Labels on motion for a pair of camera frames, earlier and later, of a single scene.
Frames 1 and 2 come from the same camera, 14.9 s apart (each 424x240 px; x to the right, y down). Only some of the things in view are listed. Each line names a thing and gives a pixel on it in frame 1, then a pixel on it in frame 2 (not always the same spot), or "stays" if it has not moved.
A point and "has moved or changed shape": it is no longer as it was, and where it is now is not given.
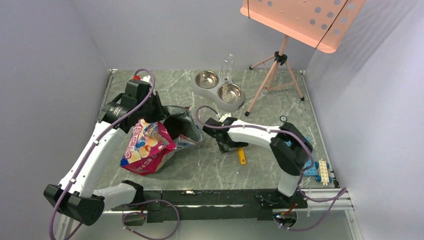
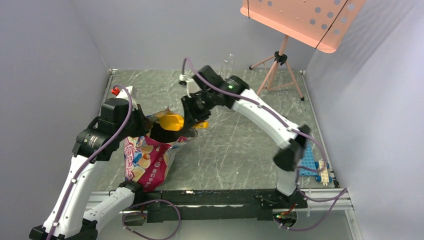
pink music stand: x=321 y=24 stays
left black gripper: x=161 y=114 → x=146 y=125
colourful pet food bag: x=149 y=145 has moved or changed shape
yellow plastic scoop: x=242 y=159 → x=176 y=122
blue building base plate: x=310 y=168 stays
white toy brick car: x=323 y=177 stays
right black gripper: x=237 y=145 → x=191 y=114
